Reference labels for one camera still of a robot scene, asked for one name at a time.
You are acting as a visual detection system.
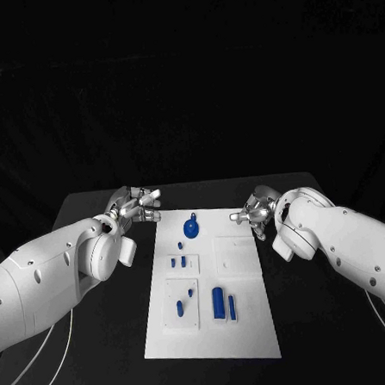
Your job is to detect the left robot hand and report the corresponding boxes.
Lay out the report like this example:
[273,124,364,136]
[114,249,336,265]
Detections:
[102,183,164,235]

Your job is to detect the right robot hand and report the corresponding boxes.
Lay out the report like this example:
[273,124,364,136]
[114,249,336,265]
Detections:
[227,183,285,244]

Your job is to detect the white task board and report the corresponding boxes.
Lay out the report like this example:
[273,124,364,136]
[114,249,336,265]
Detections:
[134,202,283,369]

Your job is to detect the blue gear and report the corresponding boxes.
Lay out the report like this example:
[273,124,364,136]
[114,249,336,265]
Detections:
[182,212,201,239]

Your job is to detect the thin blue cylinder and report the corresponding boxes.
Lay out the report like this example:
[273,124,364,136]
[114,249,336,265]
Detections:
[227,294,238,321]

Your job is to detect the large blue cylinder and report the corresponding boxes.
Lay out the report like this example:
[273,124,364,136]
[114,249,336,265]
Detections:
[211,286,227,320]

